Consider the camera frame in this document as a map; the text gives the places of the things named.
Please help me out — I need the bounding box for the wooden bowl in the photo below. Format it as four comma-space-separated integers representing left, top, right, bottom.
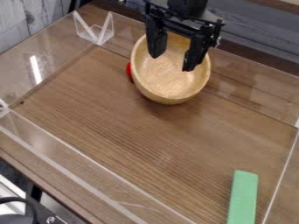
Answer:
131, 32, 211, 105

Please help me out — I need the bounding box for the black metal table leg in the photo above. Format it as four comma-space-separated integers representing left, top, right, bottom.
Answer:
27, 183, 43, 203

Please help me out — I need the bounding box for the green tape strip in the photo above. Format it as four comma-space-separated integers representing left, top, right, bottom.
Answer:
227, 170, 258, 224

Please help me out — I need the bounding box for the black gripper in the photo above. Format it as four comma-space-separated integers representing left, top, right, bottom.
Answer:
144, 0, 226, 72

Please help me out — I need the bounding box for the red plush strawberry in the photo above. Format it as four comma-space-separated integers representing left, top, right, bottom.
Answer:
126, 61, 135, 83

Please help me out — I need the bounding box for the black cable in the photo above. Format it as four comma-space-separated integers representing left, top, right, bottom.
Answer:
0, 196, 40, 224

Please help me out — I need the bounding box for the clear acrylic front wall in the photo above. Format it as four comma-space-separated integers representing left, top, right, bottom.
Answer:
0, 99, 195, 224

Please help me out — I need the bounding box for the clear acrylic corner bracket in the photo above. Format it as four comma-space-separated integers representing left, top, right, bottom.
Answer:
72, 11, 115, 46

